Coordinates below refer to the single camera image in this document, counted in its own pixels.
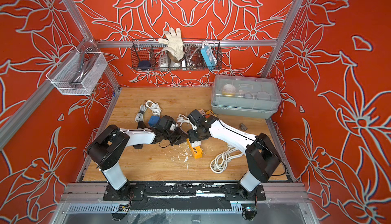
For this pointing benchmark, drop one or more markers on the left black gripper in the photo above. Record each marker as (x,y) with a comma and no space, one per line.
(179,137)

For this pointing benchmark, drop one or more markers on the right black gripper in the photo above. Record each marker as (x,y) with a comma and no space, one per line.
(192,138)

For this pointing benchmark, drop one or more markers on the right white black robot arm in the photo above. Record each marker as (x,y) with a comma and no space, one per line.
(261,155)

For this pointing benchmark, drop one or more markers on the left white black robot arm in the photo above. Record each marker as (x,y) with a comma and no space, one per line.
(108,147)

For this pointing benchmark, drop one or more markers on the blue cube plug adapter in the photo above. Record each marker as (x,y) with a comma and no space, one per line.
(153,121)

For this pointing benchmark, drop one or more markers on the white socket in basket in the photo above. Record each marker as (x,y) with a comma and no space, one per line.
(163,62)

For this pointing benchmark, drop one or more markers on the black power strip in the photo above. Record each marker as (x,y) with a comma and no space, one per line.
(141,125)

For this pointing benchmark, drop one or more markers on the small grey metal clip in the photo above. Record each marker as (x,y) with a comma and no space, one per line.
(242,127)

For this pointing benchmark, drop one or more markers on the grey lidded plastic box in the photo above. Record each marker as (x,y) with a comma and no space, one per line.
(245,96)

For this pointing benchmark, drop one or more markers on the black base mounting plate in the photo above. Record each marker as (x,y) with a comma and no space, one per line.
(225,191)

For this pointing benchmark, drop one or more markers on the light blue power strip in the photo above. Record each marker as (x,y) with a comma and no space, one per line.
(208,56)

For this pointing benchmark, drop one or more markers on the dark blue round object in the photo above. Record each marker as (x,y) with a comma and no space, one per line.
(144,65)

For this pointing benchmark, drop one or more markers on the white work glove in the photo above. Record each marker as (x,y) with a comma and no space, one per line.
(174,43)

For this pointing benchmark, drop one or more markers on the black wire wall basket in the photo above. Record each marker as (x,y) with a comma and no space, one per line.
(187,55)

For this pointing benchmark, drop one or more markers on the white wire mesh basket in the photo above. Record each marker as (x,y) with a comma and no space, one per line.
(77,72)

